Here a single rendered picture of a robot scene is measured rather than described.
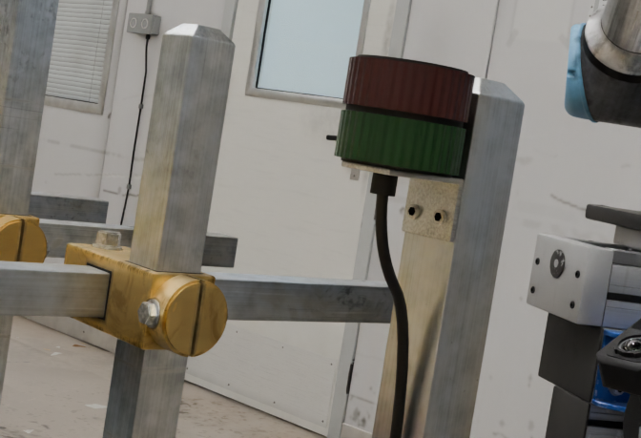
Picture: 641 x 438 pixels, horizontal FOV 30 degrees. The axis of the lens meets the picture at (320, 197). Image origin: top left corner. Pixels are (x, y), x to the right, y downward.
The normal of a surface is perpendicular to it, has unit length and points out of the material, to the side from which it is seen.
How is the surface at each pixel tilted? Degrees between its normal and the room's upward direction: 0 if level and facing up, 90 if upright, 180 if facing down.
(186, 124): 90
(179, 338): 90
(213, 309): 90
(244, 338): 91
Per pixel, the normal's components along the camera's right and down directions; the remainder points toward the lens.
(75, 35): -0.69, -0.07
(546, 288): -0.95, -0.14
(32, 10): 0.64, 0.14
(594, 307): 0.27, 0.09
